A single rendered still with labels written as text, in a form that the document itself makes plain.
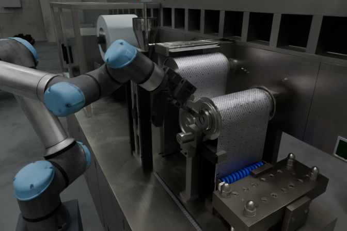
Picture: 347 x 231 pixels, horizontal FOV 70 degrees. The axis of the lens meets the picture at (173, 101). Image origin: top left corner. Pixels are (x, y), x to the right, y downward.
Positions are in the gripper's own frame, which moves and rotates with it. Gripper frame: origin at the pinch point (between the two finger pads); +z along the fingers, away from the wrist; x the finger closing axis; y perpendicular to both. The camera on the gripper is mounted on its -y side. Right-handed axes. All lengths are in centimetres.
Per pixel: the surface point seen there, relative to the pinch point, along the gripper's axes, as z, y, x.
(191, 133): 4.9, -5.9, 1.3
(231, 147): 15.5, -2.1, -7.7
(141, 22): -8, 26, 65
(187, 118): 7.5, -2.4, 10.4
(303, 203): 33.1, -4.4, -29.4
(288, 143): 240, 36, 91
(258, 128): 22.8, 9.1, -7.8
